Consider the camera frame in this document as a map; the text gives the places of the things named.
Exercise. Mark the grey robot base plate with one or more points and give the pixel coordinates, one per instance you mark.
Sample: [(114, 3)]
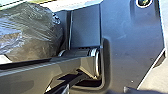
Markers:
[(133, 43)]

